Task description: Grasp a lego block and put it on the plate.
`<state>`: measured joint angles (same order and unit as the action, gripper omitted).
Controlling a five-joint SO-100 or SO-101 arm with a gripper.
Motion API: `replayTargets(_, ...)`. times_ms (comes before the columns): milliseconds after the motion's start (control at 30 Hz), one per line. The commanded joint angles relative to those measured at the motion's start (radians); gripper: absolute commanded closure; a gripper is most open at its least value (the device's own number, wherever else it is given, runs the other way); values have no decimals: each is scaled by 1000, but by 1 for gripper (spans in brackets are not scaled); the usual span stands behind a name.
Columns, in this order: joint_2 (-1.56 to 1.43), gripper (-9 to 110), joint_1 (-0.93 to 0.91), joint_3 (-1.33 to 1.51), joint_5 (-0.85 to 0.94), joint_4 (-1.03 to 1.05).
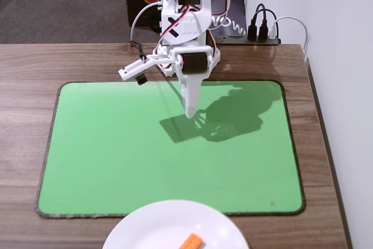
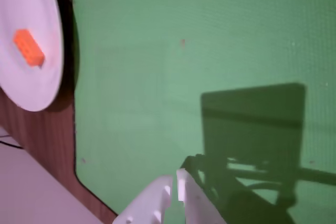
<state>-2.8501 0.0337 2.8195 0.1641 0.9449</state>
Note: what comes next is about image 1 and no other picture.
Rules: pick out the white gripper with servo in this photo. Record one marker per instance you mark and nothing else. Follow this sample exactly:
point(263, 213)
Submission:
point(193, 63)

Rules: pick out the orange lego block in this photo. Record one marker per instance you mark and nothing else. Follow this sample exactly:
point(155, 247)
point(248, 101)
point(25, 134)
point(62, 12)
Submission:
point(190, 243)

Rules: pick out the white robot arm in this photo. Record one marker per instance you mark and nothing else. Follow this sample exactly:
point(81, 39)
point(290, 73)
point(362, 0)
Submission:
point(189, 27)

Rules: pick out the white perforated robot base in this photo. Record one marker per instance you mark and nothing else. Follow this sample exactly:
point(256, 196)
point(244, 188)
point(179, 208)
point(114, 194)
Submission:
point(215, 56)

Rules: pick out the white plate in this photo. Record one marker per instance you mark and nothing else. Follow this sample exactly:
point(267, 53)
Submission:
point(151, 228)

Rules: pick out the black USB hub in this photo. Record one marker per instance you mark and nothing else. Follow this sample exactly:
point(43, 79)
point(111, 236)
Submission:
point(233, 40)

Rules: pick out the green mat with dark edge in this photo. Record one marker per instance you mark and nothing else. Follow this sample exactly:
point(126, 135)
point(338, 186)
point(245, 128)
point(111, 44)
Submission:
point(116, 158)

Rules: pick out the dark box with NOW print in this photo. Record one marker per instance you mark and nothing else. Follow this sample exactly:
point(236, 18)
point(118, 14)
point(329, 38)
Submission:
point(236, 10)

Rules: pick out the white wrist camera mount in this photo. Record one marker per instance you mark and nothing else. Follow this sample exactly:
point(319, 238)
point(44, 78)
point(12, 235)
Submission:
point(131, 71)

